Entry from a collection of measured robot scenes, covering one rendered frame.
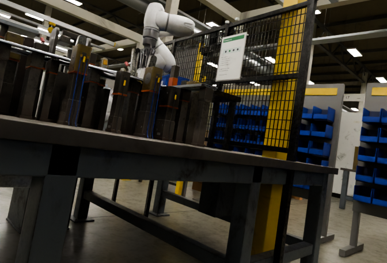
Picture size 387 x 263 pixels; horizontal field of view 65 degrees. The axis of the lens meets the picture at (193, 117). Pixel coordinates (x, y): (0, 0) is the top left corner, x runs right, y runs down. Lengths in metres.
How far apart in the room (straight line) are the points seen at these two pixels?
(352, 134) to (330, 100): 4.66
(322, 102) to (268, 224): 1.82
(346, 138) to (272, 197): 6.26
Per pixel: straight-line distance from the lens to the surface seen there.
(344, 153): 7.88
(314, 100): 3.32
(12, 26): 1.86
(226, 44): 2.12
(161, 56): 2.30
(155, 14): 1.80
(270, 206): 1.73
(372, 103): 3.14
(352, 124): 7.91
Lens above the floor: 0.71
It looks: 5 degrees up
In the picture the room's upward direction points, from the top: 9 degrees clockwise
